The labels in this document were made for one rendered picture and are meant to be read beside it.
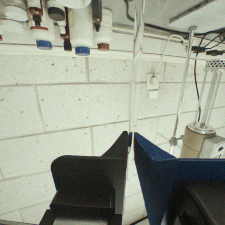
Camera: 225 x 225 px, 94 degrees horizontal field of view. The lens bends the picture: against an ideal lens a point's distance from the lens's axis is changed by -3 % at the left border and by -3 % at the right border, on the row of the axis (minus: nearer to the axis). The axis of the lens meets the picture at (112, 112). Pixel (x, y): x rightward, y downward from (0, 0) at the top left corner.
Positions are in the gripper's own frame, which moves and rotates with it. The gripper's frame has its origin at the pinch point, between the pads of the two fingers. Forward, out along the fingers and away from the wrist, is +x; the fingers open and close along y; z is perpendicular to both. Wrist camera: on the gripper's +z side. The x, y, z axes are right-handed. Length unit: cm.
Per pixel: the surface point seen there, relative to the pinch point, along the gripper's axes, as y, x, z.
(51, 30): 20.1, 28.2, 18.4
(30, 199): 49, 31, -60
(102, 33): 6.3, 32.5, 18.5
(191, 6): -19.6, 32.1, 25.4
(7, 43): 39, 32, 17
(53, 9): 17.5, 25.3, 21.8
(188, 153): -27.6, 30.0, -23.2
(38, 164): 41, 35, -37
